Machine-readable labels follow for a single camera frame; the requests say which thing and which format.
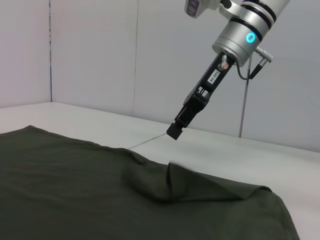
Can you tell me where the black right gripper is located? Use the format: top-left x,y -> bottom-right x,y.
166,51 -> 237,141

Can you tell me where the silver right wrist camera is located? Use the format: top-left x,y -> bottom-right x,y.
184,0 -> 247,25

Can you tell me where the right gripper cable silver plug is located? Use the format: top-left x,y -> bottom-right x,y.
235,48 -> 274,81

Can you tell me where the dark green shirt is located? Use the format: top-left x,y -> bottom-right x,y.
0,124 -> 302,240

